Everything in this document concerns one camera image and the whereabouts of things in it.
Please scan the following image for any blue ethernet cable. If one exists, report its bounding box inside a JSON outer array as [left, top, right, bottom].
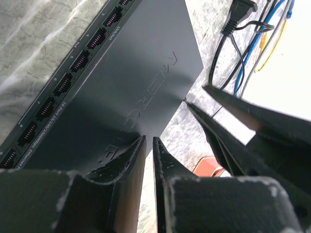
[[233, 0, 292, 95]]

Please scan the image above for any black network switch box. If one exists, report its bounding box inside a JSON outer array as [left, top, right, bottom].
[[0, 0, 203, 173]]

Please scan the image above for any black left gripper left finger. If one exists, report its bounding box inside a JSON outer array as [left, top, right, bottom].
[[0, 136, 146, 233]]

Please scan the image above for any black power adapter with cord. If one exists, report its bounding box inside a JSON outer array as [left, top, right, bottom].
[[208, 0, 275, 85]]

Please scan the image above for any pink plastic tray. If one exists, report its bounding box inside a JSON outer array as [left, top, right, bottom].
[[193, 157, 231, 177]]

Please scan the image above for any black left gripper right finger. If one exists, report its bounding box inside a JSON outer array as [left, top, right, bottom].
[[153, 137, 303, 233]]

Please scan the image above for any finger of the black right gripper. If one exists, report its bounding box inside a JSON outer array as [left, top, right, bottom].
[[203, 85, 311, 146], [187, 103, 311, 194]]

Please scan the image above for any yellow ethernet cable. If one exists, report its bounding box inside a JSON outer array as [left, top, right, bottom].
[[254, 19, 290, 73]]

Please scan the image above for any grey ethernet cable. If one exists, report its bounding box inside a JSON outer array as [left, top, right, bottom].
[[242, 0, 296, 99]]

